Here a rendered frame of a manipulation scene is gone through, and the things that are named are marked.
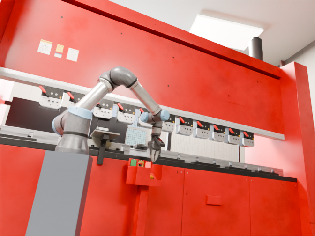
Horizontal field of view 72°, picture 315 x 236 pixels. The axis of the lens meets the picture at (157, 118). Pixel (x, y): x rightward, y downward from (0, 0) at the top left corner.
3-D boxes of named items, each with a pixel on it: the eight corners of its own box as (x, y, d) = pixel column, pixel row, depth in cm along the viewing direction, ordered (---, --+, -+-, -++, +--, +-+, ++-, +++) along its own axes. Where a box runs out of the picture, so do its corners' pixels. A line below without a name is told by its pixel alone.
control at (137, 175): (135, 184, 141) (138, 157, 146) (125, 183, 154) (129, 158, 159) (161, 187, 150) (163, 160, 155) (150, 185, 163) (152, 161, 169)
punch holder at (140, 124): (139, 124, 189) (141, 106, 194) (136, 126, 197) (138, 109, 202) (154, 127, 195) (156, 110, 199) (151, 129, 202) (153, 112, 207)
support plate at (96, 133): (94, 130, 150) (94, 129, 150) (90, 136, 173) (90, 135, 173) (119, 135, 156) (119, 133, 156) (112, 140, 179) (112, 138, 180)
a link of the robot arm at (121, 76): (127, 57, 128) (172, 112, 151) (116, 63, 135) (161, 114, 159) (117, 70, 121) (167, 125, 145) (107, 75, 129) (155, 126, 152)
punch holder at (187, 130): (179, 132, 204) (180, 115, 208) (175, 133, 211) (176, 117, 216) (192, 135, 209) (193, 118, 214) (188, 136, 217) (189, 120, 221)
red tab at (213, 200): (207, 203, 184) (207, 195, 186) (206, 203, 186) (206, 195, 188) (221, 204, 189) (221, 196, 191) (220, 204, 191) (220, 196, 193)
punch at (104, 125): (96, 128, 177) (98, 117, 180) (96, 129, 179) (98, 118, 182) (108, 130, 181) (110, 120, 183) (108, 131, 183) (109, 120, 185)
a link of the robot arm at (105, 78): (56, 122, 104) (117, 63, 136) (44, 126, 114) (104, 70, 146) (73, 139, 109) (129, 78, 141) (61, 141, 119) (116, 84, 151)
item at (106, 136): (99, 163, 148) (104, 133, 154) (95, 164, 161) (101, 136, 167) (104, 164, 149) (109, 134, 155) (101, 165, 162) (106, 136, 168)
